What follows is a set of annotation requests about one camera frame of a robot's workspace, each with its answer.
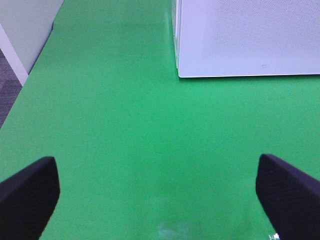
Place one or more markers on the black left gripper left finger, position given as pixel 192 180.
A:
pixel 28 199

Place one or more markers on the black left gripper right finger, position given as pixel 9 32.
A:
pixel 289 197

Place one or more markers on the white microwave door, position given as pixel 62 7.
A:
pixel 229 38

